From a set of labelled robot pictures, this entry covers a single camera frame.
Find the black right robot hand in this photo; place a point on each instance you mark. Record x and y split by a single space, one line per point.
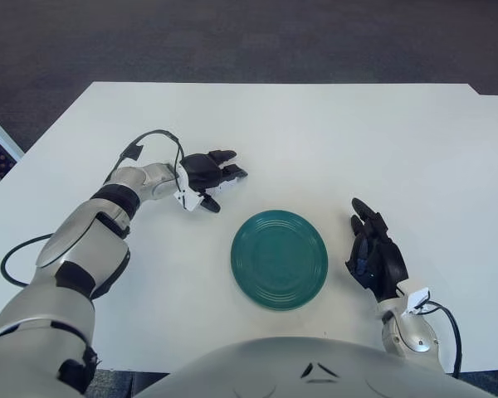
384 265

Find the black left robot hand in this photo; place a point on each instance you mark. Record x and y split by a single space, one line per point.
203 170

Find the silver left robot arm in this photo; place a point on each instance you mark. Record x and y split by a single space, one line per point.
83 240

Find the green round plate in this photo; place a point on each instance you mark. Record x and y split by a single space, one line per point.
279 260

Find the grey robot torso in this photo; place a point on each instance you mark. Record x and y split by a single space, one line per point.
274 369

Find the white shelf board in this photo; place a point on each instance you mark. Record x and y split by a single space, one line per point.
4 134

